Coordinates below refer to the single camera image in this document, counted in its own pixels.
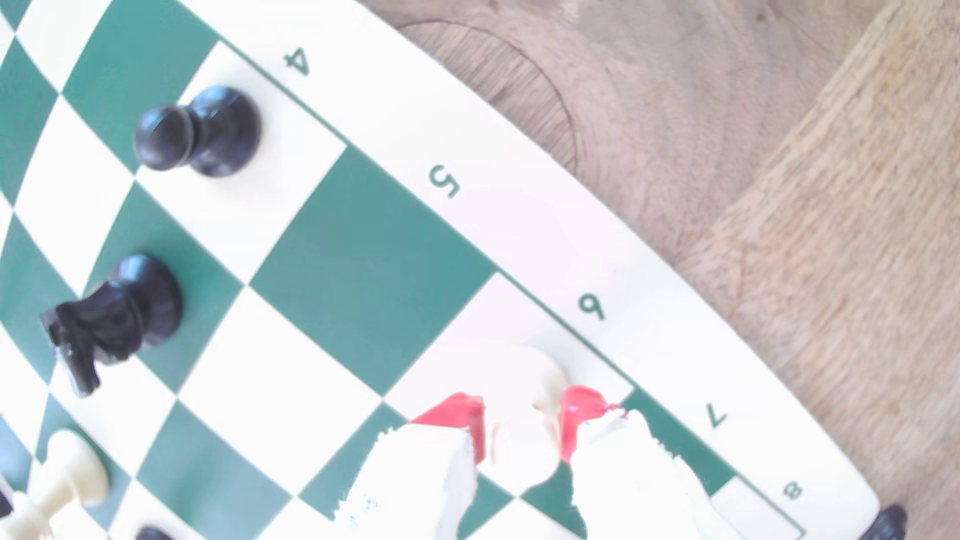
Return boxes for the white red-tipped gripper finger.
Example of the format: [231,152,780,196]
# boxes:
[559,384,744,540]
[333,392,488,540]

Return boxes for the white pawn chess piece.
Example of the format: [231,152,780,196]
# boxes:
[480,345,570,498]

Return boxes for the green and cream chess mat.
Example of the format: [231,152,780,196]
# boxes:
[0,0,880,540]

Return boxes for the black knight chess piece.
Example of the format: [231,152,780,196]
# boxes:
[39,252,184,399]

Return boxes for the white king chess piece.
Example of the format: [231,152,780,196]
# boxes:
[0,427,111,540]

